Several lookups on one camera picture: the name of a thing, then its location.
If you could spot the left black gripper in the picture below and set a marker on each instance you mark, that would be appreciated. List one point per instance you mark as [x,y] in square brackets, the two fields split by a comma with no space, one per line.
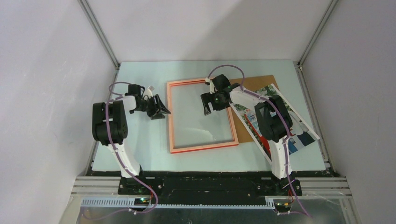
[153,113]

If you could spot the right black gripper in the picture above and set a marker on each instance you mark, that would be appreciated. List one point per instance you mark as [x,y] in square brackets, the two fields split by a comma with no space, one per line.
[207,98]

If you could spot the clear acrylic sheet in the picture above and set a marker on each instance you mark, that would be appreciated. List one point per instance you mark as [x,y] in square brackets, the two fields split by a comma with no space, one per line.
[190,126]

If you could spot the orange wooden picture frame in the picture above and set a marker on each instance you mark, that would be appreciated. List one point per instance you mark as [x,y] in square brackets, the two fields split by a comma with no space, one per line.
[174,150]

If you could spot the colourful printed photo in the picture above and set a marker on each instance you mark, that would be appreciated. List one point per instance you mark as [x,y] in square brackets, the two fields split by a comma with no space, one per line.
[301,135]

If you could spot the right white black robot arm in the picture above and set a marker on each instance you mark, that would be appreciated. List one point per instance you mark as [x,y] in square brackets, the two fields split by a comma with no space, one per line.
[272,117]

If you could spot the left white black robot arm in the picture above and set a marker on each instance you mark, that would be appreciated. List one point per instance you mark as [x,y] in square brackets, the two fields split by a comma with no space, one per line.
[109,123]

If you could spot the brown cardboard backing board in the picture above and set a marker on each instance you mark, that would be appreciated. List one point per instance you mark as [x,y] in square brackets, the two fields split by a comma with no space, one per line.
[253,84]

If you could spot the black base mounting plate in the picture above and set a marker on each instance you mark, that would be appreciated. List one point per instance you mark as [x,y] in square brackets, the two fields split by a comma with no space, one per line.
[174,185]

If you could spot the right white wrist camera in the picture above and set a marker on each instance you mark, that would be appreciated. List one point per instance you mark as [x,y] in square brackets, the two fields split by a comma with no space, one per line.
[210,83]

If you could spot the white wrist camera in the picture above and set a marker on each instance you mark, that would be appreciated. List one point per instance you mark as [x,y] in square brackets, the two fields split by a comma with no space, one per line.
[210,83]
[148,93]

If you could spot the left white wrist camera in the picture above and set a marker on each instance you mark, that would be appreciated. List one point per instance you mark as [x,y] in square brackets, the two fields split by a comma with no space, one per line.
[148,93]

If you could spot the aluminium front rail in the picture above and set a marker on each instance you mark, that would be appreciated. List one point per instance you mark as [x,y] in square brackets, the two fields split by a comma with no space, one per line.
[103,192]

